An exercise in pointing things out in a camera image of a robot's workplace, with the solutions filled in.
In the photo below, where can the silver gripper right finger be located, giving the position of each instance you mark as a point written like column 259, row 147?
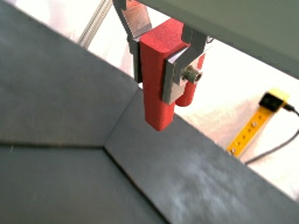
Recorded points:
column 180, row 70

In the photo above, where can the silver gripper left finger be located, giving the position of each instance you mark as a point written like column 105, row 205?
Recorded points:
column 135, row 19

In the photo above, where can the red square-circle object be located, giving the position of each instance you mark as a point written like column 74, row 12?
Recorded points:
column 159, row 44

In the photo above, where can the black side camera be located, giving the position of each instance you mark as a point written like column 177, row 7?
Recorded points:
column 271, row 102

